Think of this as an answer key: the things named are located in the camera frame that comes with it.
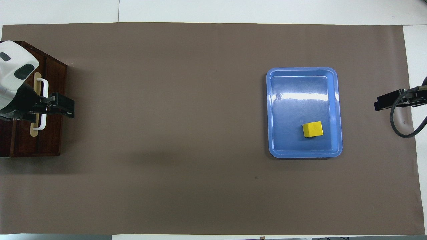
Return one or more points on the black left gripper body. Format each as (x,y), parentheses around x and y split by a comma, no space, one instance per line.
(23,103)

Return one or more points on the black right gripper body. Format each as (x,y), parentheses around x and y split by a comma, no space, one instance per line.
(402,96)

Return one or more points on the wooden drawer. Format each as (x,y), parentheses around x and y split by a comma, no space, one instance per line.
(23,143)

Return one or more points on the yellow block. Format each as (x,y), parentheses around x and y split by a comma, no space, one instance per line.
(312,129)

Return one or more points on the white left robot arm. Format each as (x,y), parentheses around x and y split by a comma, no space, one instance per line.
(13,66)

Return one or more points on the dark wooden drawer cabinet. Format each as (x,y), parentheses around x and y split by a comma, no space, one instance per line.
(53,140)

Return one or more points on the blue plastic tray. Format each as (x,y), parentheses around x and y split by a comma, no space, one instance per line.
(293,110)

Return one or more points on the brown table mat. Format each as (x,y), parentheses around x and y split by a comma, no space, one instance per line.
(166,133)

